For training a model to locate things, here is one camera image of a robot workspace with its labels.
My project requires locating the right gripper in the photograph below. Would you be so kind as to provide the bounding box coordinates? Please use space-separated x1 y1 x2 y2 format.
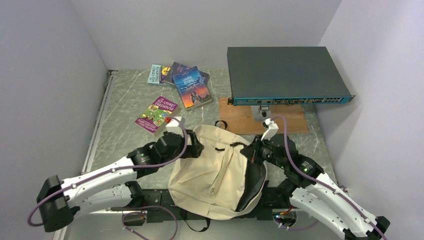
240 133 286 169

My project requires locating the beige canvas backpack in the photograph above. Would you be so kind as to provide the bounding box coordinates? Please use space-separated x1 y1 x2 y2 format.
168 124 268 225

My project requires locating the Jane Eyre book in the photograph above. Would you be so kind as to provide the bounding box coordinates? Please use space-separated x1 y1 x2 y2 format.
172 66 212 110

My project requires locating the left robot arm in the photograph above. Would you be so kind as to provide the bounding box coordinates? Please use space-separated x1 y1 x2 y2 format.
36 130 204 233

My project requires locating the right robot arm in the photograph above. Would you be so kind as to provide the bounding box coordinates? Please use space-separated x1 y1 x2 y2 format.
240 134 391 240

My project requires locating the purple treehouse book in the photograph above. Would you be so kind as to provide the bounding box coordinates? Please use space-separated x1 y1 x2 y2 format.
135 96 180 135

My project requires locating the wooden board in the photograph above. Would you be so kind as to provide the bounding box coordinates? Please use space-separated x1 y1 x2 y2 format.
215 98 309 135

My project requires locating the light blue book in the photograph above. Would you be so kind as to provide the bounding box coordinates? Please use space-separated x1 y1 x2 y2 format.
147 64 171 86

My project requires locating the dark purple book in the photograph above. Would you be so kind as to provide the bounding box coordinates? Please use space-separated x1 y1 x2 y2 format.
163 62 210 87

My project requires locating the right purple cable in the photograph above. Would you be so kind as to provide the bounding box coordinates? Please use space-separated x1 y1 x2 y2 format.
269 115 388 240

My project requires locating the purple cable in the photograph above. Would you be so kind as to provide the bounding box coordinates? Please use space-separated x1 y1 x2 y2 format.
27 117 189 240
269 115 388 240

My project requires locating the metal switch stand bracket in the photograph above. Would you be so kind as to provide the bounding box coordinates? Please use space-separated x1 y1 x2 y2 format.
251 105 272 122

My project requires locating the black base frame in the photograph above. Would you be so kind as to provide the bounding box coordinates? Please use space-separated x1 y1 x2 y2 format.
110 183 300 225

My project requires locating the dark network switch box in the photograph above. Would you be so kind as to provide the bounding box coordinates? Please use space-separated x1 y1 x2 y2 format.
226 46 355 106

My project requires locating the aluminium rail frame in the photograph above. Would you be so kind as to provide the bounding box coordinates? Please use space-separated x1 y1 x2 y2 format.
52 69 147 240

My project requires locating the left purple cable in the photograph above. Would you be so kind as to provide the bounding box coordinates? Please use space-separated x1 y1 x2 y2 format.
27 117 189 240

